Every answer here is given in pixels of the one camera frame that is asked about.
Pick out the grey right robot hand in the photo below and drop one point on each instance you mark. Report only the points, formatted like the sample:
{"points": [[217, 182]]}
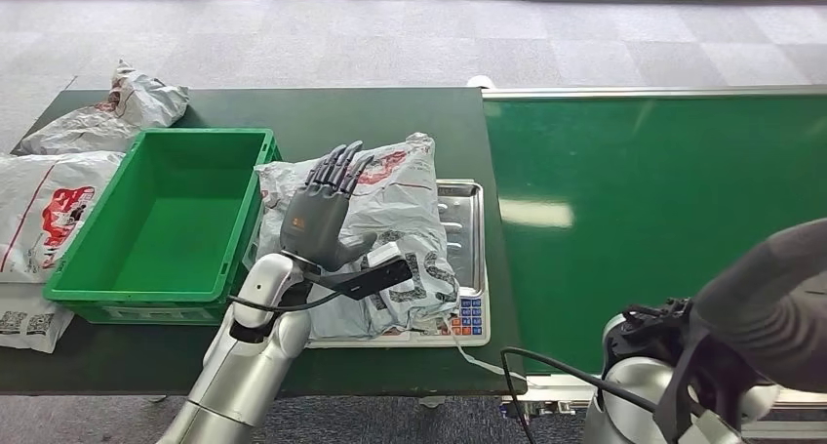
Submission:
{"points": [[775, 312]]}

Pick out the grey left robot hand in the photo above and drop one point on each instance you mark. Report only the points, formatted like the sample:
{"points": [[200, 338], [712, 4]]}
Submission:
{"points": [[316, 221]]}

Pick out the grey mailer package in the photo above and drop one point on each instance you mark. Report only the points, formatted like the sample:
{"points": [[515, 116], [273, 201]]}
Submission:
{"points": [[400, 215]]}

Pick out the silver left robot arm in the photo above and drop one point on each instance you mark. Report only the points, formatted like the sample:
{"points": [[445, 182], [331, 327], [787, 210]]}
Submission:
{"points": [[245, 370]]}

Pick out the green conveyor belt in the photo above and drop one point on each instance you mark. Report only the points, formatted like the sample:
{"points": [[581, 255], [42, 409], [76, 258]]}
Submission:
{"points": [[614, 169]]}

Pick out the small crumpled grey package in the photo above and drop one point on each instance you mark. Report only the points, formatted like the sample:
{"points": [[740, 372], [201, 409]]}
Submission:
{"points": [[129, 105]]}

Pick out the large white red-print package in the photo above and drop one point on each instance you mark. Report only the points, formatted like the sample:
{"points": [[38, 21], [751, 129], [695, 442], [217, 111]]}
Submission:
{"points": [[39, 189]]}

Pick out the white package with QR codes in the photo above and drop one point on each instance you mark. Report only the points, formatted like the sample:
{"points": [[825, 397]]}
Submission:
{"points": [[26, 325]]}

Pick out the green plastic crate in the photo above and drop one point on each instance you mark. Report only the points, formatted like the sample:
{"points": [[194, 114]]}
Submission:
{"points": [[168, 234]]}

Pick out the white electronic scale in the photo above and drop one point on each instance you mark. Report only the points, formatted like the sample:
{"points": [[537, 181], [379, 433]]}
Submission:
{"points": [[475, 318]]}

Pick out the white round cap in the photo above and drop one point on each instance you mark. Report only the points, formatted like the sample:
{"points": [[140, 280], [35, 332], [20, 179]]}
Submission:
{"points": [[480, 81]]}

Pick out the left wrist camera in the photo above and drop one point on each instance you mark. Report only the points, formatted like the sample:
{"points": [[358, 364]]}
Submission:
{"points": [[381, 276]]}

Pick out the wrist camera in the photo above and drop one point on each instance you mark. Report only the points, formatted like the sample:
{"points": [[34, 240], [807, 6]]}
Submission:
{"points": [[381, 276], [672, 396]]}

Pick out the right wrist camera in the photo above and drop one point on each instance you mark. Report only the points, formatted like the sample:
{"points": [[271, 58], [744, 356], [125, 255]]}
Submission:
{"points": [[672, 396]]}

